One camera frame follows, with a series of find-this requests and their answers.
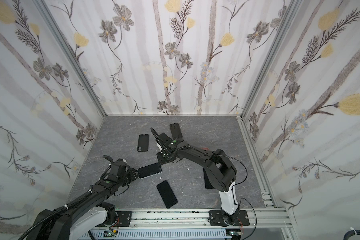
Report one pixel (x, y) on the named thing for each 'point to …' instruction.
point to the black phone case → (143, 143)
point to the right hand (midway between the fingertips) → (157, 156)
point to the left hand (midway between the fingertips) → (136, 169)
